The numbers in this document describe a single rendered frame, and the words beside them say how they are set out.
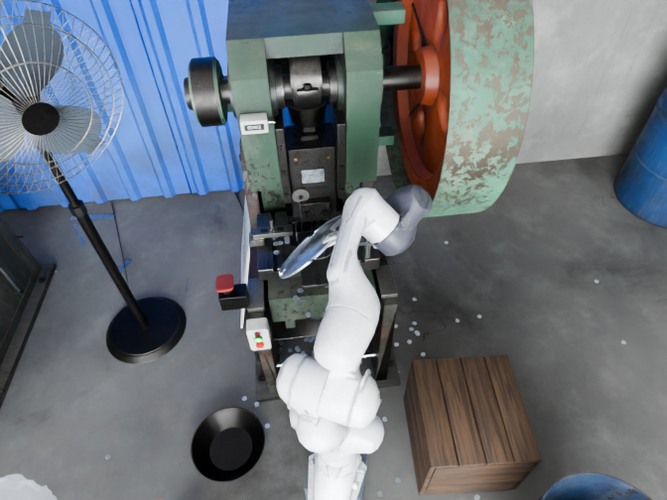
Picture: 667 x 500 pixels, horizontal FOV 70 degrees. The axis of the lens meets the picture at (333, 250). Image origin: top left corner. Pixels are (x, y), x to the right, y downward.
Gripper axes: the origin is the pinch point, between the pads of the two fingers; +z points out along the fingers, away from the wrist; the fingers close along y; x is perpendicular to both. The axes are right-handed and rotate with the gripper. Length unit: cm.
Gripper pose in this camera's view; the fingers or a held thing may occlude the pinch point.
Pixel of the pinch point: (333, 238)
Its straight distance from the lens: 143.4
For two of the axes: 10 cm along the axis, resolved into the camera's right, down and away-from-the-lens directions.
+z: -5.6, 2.4, 7.9
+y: -6.5, -7.2, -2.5
